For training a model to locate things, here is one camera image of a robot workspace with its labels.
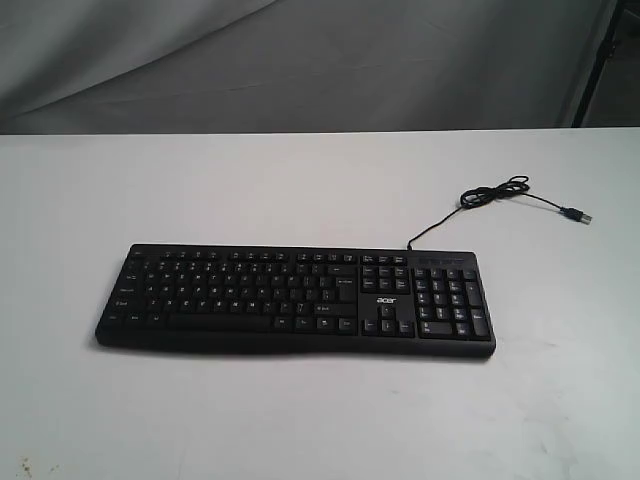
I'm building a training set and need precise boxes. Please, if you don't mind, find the grey backdrop cloth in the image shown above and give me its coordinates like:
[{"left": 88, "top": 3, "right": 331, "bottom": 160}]
[{"left": 1, "top": 1, "right": 639, "bottom": 134}]

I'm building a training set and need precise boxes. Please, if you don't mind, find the black acer keyboard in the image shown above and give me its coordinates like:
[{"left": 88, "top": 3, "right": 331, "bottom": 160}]
[{"left": 95, "top": 244, "right": 496, "bottom": 358}]

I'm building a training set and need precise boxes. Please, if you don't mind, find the black stand pole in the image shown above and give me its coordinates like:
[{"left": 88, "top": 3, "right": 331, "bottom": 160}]
[{"left": 571, "top": 0, "right": 627, "bottom": 128}]

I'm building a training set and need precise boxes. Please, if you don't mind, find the black USB cable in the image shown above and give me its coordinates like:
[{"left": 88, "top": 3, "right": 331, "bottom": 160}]
[{"left": 406, "top": 174, "right": 594, "bottom": 251}]

